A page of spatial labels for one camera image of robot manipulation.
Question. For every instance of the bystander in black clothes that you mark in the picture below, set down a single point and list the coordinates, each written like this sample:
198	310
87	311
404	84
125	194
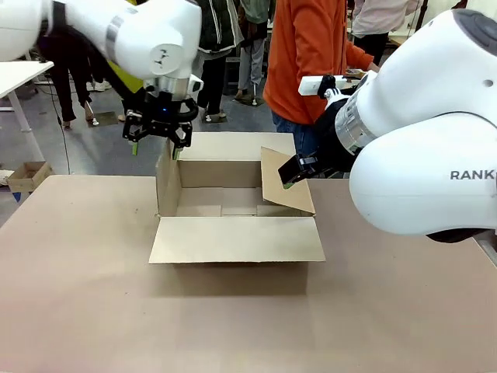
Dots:
66	77

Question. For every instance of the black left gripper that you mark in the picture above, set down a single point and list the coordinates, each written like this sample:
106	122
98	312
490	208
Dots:
165	112

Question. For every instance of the bystander in dark jacket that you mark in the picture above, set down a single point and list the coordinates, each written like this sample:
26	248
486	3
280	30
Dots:
217	46

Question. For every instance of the bystander in pale shirt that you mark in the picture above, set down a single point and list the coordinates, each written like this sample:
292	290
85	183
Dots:
380	19

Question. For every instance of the person's left forearm orange sleeve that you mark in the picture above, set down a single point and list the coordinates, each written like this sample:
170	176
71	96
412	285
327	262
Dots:
359	54

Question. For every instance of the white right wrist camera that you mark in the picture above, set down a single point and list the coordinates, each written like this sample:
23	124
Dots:
310	85

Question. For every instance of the small open cardboard box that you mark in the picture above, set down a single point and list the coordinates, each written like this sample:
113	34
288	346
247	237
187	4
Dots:
29	176

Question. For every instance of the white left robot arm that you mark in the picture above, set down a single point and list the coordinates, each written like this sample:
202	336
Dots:
155	31

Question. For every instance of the bystander in grey trousers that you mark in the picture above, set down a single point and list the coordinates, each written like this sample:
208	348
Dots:
252	58

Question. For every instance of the white desk with metal legs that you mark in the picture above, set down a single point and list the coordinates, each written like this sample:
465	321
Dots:
19	74

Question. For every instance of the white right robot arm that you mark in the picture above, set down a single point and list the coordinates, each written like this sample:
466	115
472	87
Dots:
427	116

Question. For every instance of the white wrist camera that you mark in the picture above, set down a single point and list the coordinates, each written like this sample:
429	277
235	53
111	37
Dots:
310	85
196	84

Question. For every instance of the person in orange hoodie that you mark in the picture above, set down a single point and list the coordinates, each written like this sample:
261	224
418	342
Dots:
303	58

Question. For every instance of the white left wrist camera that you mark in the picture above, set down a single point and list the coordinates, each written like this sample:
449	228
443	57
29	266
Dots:
196	84

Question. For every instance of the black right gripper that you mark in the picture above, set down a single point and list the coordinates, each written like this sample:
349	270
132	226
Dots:
332	143

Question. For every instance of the brown cardboard shipping box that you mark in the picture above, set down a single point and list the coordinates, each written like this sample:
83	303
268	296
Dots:
233	241

